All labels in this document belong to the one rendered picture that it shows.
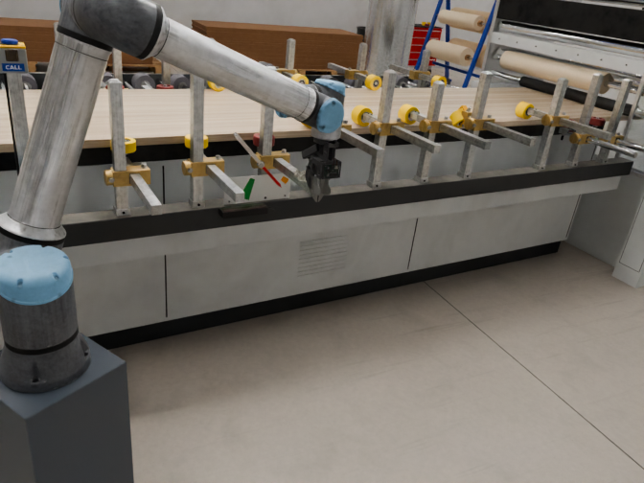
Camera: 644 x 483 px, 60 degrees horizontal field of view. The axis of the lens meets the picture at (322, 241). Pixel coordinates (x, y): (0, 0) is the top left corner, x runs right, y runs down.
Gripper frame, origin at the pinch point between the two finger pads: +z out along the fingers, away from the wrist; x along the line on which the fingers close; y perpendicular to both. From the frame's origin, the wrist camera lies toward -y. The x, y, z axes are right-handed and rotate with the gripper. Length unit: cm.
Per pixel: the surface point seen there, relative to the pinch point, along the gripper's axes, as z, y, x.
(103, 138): -8, -49, -56
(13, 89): -28, -29, -81
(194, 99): -25.3, -29.3, -30.9
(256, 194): 8.9, -29.6, -7.8
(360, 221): 27, -33, 42
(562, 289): 81, -23, 179
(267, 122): -17.2, -29.7, -4.8
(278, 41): 16, -608, 271
